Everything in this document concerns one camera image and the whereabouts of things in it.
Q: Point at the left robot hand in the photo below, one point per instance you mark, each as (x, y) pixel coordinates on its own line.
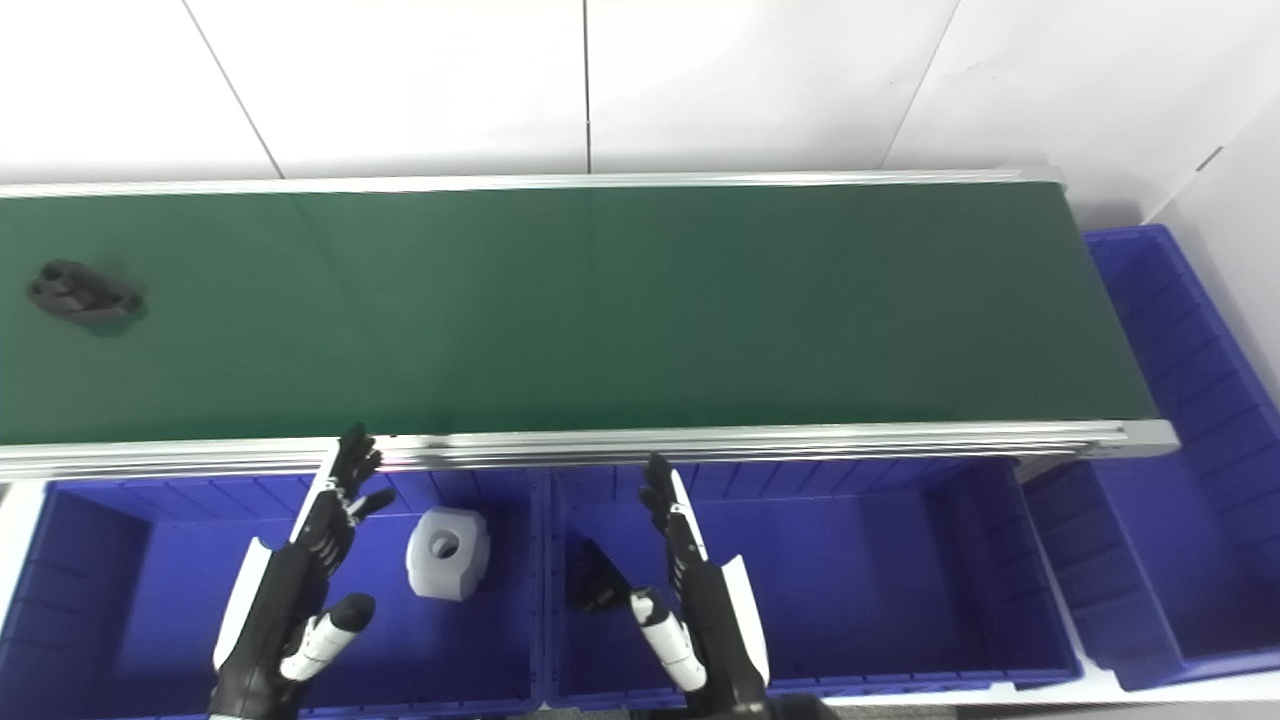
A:
(275, 610)

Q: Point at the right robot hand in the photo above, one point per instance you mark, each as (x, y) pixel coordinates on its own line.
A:
(715, 620)

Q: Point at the black flange part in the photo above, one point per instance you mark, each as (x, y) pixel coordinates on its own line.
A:
(80, 293)

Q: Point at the black angular part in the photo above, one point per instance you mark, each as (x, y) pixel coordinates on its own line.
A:
(595, 580)

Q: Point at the blue plastic bin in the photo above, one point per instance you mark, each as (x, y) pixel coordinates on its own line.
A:
(1180, 520)
(880, 580)
(130, 590)

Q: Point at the green conveyor belt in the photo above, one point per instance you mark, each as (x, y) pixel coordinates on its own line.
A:
(700, 443)
(600, 310)

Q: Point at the white block part with hole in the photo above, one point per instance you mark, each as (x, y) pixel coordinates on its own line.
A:
(465, 565)

